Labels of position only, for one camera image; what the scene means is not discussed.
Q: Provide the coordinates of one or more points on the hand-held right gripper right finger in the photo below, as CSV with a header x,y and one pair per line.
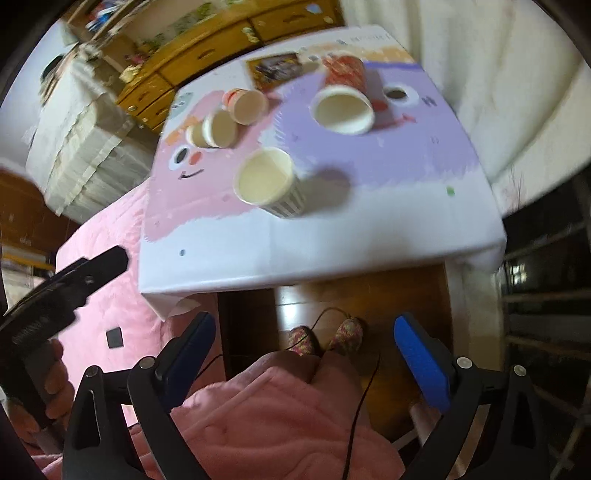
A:
x,y
422,362

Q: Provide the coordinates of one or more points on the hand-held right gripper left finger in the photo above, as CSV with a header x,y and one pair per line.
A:
x,y
199,348

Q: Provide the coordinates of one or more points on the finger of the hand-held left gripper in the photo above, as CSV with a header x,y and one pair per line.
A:
x,y
94,272

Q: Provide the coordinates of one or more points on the small orange print paper cup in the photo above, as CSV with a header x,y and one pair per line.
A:
x,y
195,135
220,129

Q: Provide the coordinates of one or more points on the striped paper cup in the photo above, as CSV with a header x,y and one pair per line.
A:
x,y
265,177

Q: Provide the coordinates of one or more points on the small red print paper cup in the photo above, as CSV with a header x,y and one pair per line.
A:
x,y
249,107

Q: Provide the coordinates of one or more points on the large red paper cup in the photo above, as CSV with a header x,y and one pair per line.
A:
x,y
344,108

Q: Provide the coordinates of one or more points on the person's left hand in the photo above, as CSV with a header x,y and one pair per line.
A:
x,y
56,374

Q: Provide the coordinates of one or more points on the pink quilted blanket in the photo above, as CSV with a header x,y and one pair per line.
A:
x,y
106,295

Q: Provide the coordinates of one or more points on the white table leg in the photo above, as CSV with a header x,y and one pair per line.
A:
x,y
427,422

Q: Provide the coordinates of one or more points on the small black square device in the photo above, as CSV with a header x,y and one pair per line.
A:
x,y
114,338

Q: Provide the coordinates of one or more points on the floral slipper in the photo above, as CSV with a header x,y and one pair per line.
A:
x,y
302,341
346,334

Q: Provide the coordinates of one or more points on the pink fleece robe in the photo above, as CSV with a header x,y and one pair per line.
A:
x,y
277,415

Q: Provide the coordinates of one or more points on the white cloth covered furniture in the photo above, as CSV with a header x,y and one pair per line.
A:
x,y
83,143

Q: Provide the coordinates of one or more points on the metal rack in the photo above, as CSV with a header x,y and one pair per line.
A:
x,y
545,295

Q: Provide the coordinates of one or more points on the cartoon printed tablecloth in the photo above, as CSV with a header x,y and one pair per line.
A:
x,y
369,226

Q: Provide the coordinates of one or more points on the yellow wooden cabinet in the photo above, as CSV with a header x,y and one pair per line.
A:
x,y
194,60

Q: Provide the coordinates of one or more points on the colourful picture card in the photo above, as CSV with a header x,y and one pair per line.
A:
x,y
275,70

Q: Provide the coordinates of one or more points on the white curtain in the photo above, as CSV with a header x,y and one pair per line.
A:
x,y
503,78

